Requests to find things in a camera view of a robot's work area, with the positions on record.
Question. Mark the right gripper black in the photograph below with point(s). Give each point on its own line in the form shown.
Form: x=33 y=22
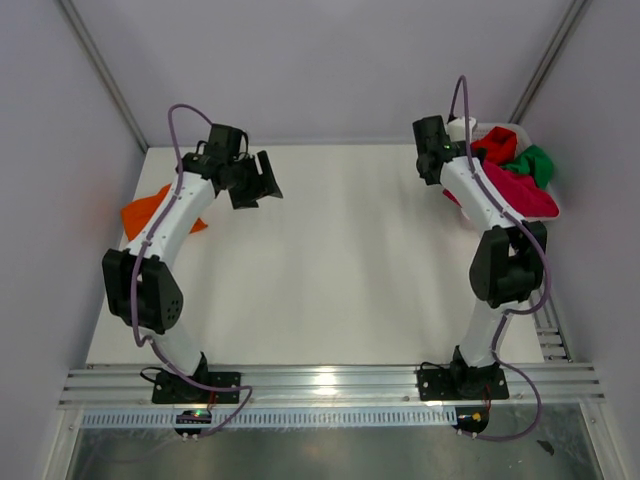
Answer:
x=426 y=167

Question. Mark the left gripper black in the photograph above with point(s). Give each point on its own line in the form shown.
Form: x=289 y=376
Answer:
x=248 y=181

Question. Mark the orange t shirt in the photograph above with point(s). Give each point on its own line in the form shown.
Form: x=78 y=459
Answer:
x=137 y=214

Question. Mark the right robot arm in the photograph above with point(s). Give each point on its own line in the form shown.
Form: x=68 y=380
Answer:
x=506 y=268

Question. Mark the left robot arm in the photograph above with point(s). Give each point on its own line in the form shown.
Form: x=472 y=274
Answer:
x=140 y=286

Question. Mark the red t shirt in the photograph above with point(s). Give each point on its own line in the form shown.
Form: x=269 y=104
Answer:
x=498 y=145

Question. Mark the white plastic basket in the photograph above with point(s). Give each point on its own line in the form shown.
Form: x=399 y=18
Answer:
x=522 y=145

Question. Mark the green t shirt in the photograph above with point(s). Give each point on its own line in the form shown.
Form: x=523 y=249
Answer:
x=533 y=162

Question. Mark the magenta t shirt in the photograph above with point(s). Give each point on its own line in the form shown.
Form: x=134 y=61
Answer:
x=521 y=193

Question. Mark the left controller board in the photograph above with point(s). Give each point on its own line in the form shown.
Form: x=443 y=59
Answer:
x=192 y=422

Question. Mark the controller board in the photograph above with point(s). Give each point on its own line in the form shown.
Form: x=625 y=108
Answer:
x=471 y=420
x=192 y=422

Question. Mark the right controller board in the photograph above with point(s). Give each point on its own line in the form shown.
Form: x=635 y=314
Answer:
x=471 y=420

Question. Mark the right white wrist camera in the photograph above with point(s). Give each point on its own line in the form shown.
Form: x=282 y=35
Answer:
x=461 y=129

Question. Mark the right frame post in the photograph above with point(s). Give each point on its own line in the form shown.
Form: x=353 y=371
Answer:
x=559 y=40

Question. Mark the frame post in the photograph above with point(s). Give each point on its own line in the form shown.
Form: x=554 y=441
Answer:
x=559 y=40
x=92 y=53

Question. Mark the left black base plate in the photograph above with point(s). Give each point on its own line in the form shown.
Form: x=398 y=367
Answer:
x=171 y=389

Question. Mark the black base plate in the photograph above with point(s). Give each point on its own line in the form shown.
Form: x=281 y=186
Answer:
x=458 y=382
x=171 y=389

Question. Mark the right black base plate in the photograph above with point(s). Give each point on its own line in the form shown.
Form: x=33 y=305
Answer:
x=458 y=382

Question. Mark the aluminium front rail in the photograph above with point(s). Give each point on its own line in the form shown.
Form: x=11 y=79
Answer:
x=322 y=386

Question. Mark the left frame post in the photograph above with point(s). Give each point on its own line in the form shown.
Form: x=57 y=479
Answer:
x=92 y=53

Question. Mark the white slotted cable duct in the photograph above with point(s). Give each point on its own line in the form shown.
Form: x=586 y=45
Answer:
x=293 y=417

